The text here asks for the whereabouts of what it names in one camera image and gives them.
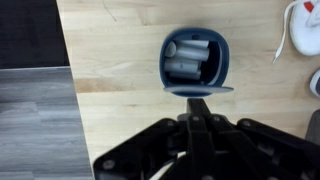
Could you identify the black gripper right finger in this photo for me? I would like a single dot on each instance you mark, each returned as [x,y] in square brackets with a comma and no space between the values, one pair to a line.
[240,146]

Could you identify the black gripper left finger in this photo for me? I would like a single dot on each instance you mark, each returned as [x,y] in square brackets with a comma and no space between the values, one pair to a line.
[160,146]

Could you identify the grey paper roll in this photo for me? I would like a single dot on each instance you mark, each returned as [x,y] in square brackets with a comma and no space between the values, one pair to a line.
[196,43]
[170,49]
[193,53]
[187,75]

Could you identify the blue round bin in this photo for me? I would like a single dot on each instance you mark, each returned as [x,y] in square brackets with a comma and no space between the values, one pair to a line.
[225,53]

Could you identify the black storage bin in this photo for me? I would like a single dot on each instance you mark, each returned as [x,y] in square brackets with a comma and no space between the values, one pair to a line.
[315,128]

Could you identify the white red sneaker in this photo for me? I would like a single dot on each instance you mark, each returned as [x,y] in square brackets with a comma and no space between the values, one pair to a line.
[315,83]
[305,30]

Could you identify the grey cylinders in cup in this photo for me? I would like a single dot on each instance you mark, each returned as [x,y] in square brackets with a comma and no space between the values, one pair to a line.
[181,65]

